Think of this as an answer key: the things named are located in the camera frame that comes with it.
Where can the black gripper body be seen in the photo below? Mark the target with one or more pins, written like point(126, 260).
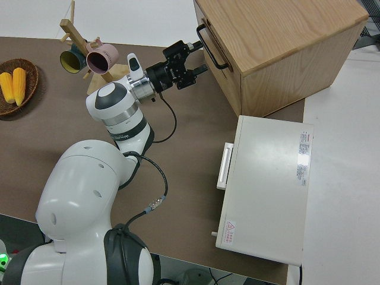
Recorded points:
point(175, 68)

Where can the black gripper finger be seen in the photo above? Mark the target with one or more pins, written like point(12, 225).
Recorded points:
point(196, 46)
point(199, 70)

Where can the wooden drawer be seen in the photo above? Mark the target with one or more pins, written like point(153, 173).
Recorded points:
point(198, 10)

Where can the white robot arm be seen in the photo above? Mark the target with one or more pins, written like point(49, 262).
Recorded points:
point(80, 184)

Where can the wooden mug rack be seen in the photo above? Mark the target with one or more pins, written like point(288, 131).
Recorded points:
point(118, 72)

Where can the pink mug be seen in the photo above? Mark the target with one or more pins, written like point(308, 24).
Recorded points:
point(108, 55)

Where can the light wooden cabinet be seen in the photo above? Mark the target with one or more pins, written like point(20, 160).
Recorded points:
point(282, 44)

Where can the dark blue mug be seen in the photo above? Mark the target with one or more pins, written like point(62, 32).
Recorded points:
point(77, 53)

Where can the white toaster oven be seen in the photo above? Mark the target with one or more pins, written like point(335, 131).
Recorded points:
point(267, 184)

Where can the brown wicker basket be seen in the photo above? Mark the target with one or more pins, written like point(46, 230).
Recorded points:
point(31, 86)

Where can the yellow corn cob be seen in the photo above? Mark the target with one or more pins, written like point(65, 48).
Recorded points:
point(19, 86)
point(6, 87)

